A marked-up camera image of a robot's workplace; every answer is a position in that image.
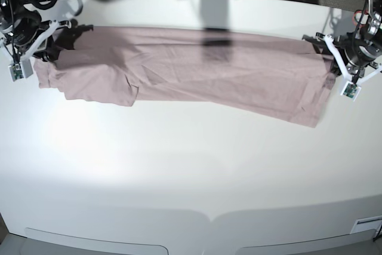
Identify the mauve T-shirt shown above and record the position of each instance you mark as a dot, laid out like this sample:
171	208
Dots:
282	78

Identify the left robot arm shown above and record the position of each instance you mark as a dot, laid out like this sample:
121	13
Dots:
367	20

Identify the white label sticker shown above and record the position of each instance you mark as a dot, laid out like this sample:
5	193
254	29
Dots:
366	224

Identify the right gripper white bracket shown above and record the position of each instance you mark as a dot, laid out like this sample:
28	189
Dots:
27	37

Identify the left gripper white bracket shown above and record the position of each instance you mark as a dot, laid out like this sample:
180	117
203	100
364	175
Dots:
353	59

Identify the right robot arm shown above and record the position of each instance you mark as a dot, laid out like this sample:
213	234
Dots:
9	8

